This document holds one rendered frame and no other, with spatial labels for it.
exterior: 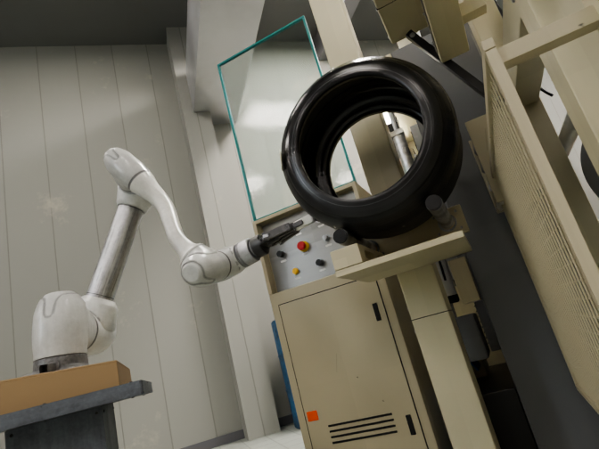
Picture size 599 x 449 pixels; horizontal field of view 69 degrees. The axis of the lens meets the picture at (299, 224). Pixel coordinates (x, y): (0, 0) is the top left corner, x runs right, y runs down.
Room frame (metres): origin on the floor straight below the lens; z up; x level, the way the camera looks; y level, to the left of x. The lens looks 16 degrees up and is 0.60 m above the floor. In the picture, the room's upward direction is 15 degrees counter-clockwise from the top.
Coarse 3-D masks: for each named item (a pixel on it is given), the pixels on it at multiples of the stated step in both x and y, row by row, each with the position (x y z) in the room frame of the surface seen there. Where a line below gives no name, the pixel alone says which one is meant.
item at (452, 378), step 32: (320, 0) 1.55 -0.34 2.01; (320, 32) 1.57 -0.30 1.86; (352, 32) 1.55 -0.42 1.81; (352, 128) 1.56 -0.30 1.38; (384, 128) 1.52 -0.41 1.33; (384, 160) 1.54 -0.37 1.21; (416, 288) 1.55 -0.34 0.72; (416, 320) 1.56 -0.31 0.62; (448, 320) 1.52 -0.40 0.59; (448, 352) 1.54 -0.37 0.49; (448, 384) 1.55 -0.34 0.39; (448, 416) 1.56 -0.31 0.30; (480, 416) 1.53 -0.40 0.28; (480, 448) 1.54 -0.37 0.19
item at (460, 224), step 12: (432, 216) 1.48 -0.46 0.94; (456, 216) 1.45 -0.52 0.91; (420, 228) 1.50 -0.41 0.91; (432, 228) 1.48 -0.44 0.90; (456, 228) 1.46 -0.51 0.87; (468, 228) 1.44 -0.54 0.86; (372, 240) 1.56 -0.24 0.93; (384, 240) 1.54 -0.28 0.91; (396, 240) 1.53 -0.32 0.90; (408, 240) 1.52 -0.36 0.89; (420, 240) 1.50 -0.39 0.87; (384, 252) 1.55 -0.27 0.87
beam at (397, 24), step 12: (372, 0) 1.22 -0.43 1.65; (384, 0) 1.21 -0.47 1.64; (396, 0) 1.23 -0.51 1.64; (408, 0) 1.24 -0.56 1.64; (384, 12) 1.27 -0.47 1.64; (396, 12) 1.29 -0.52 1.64; (408, 12) 1.30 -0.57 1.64; (420, 12) 1.32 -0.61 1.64; (384, 24) 1.33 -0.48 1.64; (396, 24) 1.35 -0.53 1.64; (408, 24) 1.37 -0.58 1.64; (420, 24) 1.38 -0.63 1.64; (396, 36) 1.41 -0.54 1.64
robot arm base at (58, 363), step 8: (40, 360) 1.33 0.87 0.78; (48, 360) 1.33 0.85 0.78; (56, 360) 1.33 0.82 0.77; (64, 360) 1.35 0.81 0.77; (72, 360) 1.36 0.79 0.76; (80, 360) 1.39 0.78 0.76; (40, 368) 1.29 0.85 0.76; (48, 368) 1.29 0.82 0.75; (56, 368) 1.33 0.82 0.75; (64, 368) 1.33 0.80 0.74; (24, 376) 1.30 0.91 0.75
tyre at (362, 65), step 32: (352, 64) 1.17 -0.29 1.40; (384, 64) 1.13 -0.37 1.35; (320, 96) 1.22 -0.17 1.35; (352, 96) 1.40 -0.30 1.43; (384, 96) 1.39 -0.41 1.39; (416, 96) 1.11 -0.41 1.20; (448, 96) 1.14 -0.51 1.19; (288, 128) 1.26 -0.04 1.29; (320, 128) 1.46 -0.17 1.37; (448, 128) 1.12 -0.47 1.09; (288, 160) 1.27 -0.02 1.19; (320, 160) 1.50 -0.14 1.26; (416, 160) 1.13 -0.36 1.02; (448, 160) 1.14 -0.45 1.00; (320, 192) 1.24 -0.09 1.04; (384, 192) 1.17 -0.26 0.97; (416, 192) 1.16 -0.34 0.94; (448, 192) 1.29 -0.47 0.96; (352, 224) 1.25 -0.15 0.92; (384, 224) 1.23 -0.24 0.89; (416, 224) 1.34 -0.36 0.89
